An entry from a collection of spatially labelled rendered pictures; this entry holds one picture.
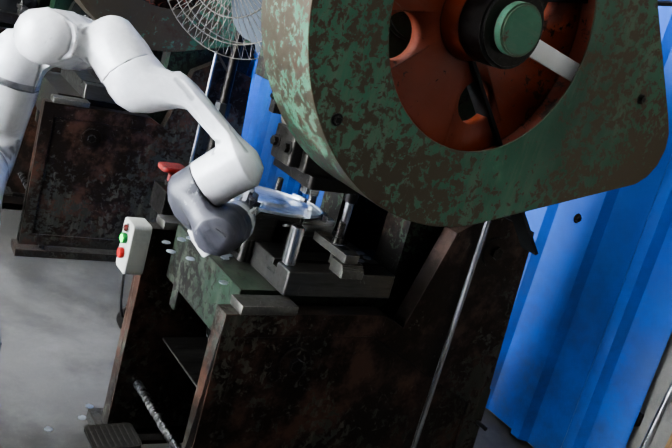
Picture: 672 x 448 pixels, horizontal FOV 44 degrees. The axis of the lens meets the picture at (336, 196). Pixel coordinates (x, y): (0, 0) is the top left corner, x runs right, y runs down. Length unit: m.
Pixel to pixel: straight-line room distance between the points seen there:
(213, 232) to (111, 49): 0.38
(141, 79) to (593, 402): 1.83
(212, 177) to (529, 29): 0.64
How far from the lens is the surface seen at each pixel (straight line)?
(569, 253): 2.88
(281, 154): 1.95
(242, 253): 1.95
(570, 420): 2.90
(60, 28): 1.59
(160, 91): 1.54
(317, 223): 1.99
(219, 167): 1.48
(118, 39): 1.58
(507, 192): 1.75
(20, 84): 1.70
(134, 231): 2.12
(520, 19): 1.55
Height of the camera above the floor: 1.31
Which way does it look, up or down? 14 degrees down
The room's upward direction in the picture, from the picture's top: 16 degrees clockwise
